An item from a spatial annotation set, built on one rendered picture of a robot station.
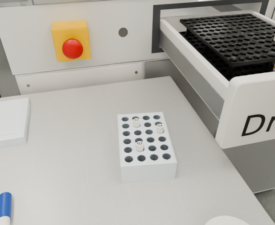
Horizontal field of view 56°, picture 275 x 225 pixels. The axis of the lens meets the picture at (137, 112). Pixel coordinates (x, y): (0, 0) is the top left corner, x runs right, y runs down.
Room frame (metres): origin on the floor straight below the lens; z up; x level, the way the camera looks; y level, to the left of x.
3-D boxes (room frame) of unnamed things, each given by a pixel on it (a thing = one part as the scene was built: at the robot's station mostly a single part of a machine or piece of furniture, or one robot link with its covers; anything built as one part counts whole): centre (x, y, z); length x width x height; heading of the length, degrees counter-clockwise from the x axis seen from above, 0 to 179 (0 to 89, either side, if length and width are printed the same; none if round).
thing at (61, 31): (0.52, 0.14, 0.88); 0.07 x 0.05 x 0.07; 104
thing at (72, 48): (0.49, 0.13, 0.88); 0.04 x 0.03 x 0.04; 104
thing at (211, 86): (0.51, -0.21, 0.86); 0.40 x 0.26 x 0.06; 14
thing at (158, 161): (0.31, -0.01, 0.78); 0.12 x 0.08 x 0.04; 6
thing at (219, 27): (0.50, -0.21, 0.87); 0.22 x 0.18 x 0.06; 14
